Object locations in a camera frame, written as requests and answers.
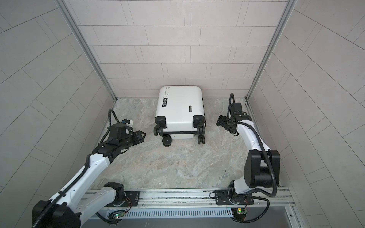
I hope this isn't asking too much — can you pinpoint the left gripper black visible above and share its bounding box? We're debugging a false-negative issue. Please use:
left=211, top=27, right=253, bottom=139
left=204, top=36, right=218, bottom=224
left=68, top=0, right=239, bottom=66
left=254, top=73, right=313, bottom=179
left=118, top=130, right=148, bottom=151

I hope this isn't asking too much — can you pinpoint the black and white suitcase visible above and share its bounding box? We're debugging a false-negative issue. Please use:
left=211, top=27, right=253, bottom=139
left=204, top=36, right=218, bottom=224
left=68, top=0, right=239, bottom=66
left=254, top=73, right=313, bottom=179
left=153, top=85, right=206, bottom=147

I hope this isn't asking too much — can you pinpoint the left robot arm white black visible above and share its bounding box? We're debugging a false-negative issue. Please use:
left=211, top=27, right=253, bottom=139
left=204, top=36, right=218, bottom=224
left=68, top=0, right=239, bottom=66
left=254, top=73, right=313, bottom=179
left=32, top=122, right=146, bottom=228

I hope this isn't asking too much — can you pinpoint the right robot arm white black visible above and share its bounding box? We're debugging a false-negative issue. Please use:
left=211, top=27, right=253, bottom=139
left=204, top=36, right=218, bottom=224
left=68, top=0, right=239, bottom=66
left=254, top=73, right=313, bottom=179
left=216, top=102, right=280, bottom=202

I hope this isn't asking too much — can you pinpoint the left green circuit board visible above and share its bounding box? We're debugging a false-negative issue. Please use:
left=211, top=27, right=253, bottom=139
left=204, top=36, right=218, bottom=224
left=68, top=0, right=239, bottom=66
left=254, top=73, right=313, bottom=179
left=108, top=210, right=125, bottom=219

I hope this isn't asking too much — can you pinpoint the green circuit board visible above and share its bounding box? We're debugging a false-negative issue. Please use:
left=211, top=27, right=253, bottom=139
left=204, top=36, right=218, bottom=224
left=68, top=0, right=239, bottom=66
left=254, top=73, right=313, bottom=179
left=108, top=210, right=125, bottom=219
left=232, top=208, right=248, bottom=222

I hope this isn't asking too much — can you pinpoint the right green circuit board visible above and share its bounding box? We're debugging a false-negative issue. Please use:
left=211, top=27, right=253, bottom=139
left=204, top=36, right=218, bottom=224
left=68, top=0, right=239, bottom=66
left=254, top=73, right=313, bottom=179
left=232, top=208, right=248, bottom=222

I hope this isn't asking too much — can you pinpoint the right aluminium corner profile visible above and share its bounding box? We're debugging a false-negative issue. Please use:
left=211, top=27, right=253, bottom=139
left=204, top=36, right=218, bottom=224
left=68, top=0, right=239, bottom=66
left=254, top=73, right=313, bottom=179
left=246, top=0, right=297, bottom=100

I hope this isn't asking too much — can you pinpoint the aluminium corner profile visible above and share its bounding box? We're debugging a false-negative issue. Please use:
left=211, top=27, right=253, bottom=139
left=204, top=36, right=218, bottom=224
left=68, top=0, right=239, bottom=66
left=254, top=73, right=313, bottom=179
left=55, top=0, right=117, bottom=101
left=246, top=0, right=297, bottom=100

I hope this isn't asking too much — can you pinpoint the left aluminium corner profile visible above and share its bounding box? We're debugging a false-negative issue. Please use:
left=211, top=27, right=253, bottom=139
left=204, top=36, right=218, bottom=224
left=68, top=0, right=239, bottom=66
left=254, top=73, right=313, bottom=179
left=55, top=0, right=117, bottom=101

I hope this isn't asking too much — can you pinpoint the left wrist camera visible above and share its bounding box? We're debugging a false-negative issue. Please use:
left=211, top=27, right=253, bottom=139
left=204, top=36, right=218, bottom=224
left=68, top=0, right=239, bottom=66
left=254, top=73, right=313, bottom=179
left=121, top=119, right=133, bottom=127

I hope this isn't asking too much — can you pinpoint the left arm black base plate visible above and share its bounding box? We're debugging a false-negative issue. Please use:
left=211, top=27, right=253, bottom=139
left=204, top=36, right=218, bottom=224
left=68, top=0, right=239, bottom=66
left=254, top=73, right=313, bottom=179
left=105, top=191, right=141, bottom=207

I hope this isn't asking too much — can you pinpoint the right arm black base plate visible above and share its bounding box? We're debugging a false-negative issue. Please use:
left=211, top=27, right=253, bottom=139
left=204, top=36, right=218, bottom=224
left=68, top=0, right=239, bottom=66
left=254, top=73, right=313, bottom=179
left=209, top=189, right=254, bottom=206

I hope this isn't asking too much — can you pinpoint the right black corrugated cable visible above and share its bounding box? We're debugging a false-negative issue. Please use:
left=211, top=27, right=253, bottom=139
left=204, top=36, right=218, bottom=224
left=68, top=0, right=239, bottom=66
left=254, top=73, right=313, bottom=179
left=226, top=92, right=279, bottom=224

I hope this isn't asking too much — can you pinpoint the black corrugated cable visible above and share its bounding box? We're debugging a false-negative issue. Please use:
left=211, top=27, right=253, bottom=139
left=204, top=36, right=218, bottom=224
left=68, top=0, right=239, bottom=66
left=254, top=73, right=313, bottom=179
left=226, top=92, right=279, bottom=224
left=31, top=109, right=135, bottom=228

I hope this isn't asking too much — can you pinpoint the aluminium mounting rail frame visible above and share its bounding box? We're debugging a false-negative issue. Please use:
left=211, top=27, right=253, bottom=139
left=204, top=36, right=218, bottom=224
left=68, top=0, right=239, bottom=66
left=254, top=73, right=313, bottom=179
left=80, top=188, right=302, bottom=228

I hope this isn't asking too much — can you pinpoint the left black corrugated cable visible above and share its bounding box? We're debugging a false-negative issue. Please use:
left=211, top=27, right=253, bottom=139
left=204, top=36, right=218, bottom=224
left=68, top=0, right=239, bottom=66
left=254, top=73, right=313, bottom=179
left=31, top=109, right=135, bottom=228

